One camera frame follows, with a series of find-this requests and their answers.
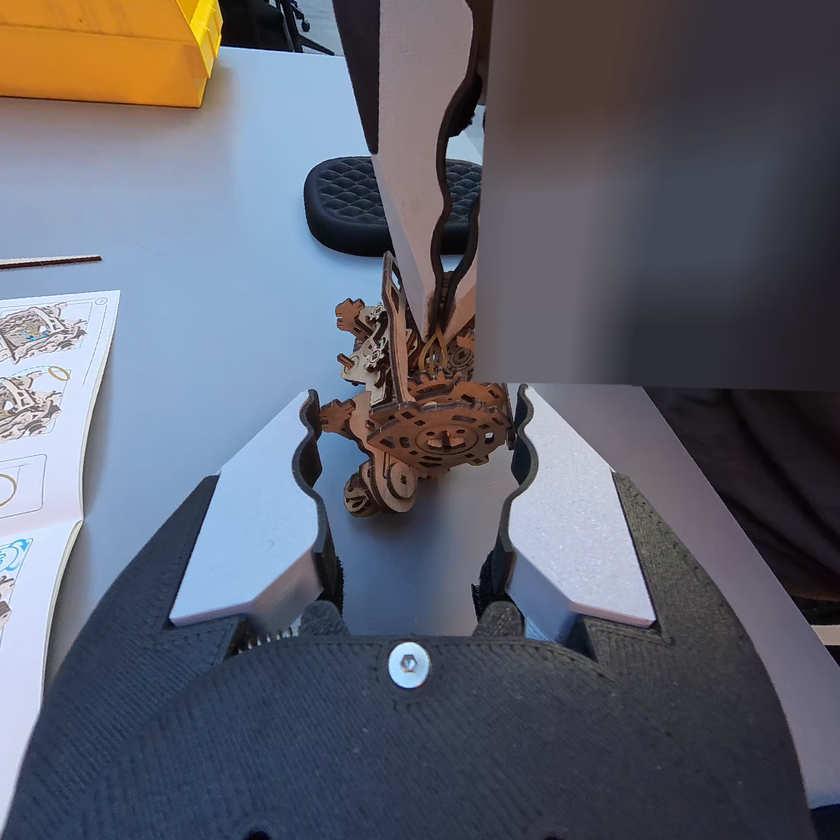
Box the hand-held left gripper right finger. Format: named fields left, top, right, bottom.
left=476, top=384, right=659, bottom=643

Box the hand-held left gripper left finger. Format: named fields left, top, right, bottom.
left=169, top=388, right=343, bottom=641

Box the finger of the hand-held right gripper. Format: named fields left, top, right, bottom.
left=443, top=62, right=491, bottom=326
left=373, top=0, right=476, bottom=324

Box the yellow rubber band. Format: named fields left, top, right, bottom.
left=413, top=328, right=454, bottom=375

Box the wooden mechanical model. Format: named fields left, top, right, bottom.
left=318, top=252, right=516, bottom=519

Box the black quilted wrist rest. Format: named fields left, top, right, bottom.
left=303, top=156, right=483, bottom=257

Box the white instruction booklet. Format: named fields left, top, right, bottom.
left=0, top=290, right=121, bottom=697

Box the yellow plastic bin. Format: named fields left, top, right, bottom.
left=0, top=0, right=224, bottom=109

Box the thin wooden stick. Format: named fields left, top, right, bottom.
left=0, top=255, right=102, bottom=270

